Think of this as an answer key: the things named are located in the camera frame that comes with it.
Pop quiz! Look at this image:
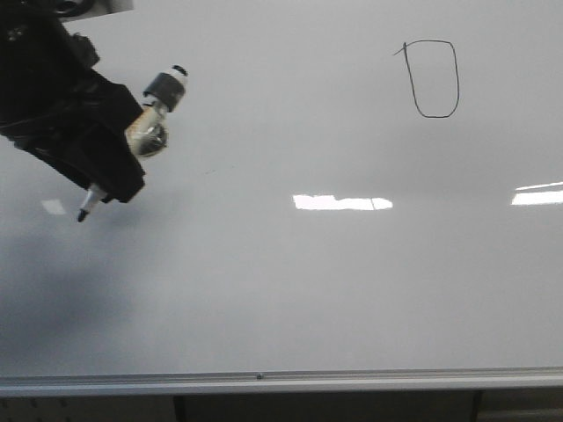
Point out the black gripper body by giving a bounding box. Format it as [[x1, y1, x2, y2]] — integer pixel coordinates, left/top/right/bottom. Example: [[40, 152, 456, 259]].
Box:
[[1, 25, 144, 203]]

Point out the white marker with black grip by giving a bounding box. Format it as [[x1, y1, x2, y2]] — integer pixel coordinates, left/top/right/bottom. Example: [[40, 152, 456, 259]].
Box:
[[69, 66, 187, 222]]

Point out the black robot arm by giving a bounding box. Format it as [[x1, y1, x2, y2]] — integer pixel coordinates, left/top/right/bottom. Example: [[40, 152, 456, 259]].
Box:
[[1, 1, 144, 203]]

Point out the aluminium whiteboard marker tray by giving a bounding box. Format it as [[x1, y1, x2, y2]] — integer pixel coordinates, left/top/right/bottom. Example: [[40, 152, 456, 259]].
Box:
[[1, 367, 562, 398]]

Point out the white whiteboard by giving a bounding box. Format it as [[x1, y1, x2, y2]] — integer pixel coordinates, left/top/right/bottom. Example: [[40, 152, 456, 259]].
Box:
[[1, 1, 562, 377]]

